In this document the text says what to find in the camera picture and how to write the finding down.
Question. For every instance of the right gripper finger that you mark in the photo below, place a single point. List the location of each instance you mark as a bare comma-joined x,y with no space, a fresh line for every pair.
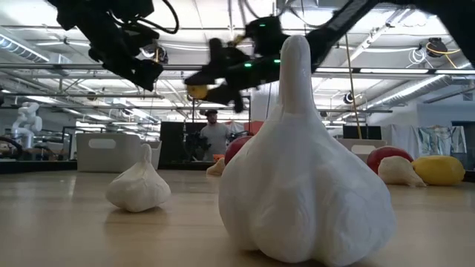
226,95
208,78

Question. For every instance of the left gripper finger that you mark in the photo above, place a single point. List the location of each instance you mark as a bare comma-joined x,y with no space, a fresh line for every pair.
146,74

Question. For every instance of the yellow lemon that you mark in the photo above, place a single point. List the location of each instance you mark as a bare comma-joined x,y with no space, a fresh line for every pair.
441,170
197,92

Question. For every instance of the red tomato green stem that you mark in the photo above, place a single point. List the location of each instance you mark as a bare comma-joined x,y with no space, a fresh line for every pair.
386,154
235,148

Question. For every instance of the large white garlic bulb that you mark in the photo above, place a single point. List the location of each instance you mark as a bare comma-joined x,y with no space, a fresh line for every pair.
304,193

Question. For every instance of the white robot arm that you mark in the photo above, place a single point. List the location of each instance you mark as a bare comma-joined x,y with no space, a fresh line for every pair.
26,122

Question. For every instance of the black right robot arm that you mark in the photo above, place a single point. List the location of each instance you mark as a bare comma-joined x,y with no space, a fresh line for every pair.
341,22

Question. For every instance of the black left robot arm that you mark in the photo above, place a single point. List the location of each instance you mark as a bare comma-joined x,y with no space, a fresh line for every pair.
104,9

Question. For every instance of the red orange panel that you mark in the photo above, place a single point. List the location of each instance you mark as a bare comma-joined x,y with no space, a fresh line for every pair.
256,127

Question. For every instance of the person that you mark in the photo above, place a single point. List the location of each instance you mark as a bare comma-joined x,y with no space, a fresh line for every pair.
215,141

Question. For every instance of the black screen panel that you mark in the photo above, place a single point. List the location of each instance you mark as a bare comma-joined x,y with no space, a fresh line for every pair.
172,141

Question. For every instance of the beige garlic bulb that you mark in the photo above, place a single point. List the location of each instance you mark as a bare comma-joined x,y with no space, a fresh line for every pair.
397,171
216,170

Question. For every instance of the light grey plastic basket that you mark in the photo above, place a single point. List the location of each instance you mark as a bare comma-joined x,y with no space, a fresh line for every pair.
111,159

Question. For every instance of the small white garlic bulb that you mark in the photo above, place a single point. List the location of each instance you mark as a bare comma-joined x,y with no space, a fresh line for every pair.
137,189

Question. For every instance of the cluttered dark workbench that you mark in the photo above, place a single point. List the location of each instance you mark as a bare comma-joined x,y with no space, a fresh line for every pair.
48,152

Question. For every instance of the black monitor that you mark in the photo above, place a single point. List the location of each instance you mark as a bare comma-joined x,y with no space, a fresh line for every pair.
367,132

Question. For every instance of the long ceiling light bar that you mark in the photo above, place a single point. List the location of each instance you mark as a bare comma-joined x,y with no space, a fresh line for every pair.
393,70

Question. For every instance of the white plastic basket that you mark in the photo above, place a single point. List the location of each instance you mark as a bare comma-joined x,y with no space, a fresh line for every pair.
376,142

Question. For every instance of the translucent plastic sheet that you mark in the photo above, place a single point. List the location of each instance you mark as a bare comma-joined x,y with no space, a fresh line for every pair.
441,141

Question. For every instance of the black metal table frame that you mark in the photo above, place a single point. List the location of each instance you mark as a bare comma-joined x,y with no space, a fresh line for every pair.
37,166

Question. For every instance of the silver ventilation duct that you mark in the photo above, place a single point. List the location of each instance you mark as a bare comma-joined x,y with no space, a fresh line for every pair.
408,91

